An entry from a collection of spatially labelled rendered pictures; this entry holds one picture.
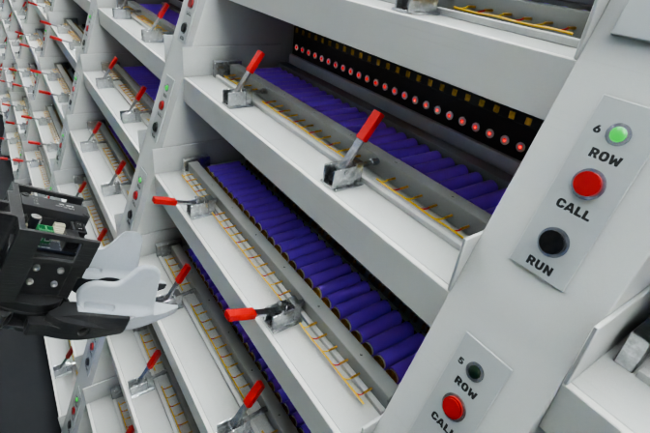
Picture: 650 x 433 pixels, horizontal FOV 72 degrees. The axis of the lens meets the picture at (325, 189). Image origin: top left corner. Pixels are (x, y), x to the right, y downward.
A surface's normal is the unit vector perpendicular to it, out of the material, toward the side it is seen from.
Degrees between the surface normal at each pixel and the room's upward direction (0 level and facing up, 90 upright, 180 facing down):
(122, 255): 87
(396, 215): 19
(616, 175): 90
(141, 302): 89
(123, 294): 89
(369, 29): 109
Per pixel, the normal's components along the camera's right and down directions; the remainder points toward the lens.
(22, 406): 0.37, -0.88
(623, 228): -0.73, -0.10
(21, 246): 0.56, 0.45
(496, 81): -0.82, 0.20
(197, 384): 0.11, -0.87
